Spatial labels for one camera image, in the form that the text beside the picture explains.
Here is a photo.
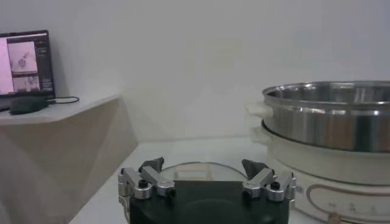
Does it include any cream electric cooking pot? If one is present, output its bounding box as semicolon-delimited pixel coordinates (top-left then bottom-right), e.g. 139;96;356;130
249;121;390;224

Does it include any black computer mouse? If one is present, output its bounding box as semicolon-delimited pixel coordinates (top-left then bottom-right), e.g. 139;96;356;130
9;96;49;116

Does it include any thin black looped cable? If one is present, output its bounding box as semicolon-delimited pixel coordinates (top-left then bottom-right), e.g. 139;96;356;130
45;96;80;105

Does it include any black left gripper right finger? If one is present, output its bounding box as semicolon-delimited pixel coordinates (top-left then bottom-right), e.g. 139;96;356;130
241;158;297;202

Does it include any perforated steel steamer basket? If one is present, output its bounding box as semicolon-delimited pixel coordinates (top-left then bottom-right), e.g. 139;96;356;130
245;80;390;153

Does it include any white side desk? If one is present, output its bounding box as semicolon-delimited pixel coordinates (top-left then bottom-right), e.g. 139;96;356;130
0;93;138;224

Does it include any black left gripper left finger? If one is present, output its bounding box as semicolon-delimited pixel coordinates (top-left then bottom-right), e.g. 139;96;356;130
118;156;176;200

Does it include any glass lid with cream handle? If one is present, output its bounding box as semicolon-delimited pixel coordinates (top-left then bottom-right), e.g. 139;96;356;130
160;161;249;183

